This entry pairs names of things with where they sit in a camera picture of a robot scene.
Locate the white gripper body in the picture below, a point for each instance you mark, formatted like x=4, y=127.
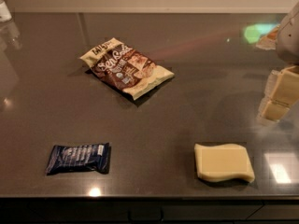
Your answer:
x=290, y=42

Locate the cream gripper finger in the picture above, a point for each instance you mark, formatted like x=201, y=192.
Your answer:
x=283, y=86
x=270, y=110

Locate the brown chip bag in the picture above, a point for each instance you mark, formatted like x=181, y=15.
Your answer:
x=125, y=68

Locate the yellow sponge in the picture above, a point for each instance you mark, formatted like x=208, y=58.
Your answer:
x=223, y=162

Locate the orange and white packet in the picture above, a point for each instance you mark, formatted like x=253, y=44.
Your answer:
x=268, y=41

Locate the dark blue snack packet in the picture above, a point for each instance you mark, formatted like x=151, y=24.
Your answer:
x=85, y=158

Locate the white container at edge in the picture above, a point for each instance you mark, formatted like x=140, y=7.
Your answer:
x=5, y=14

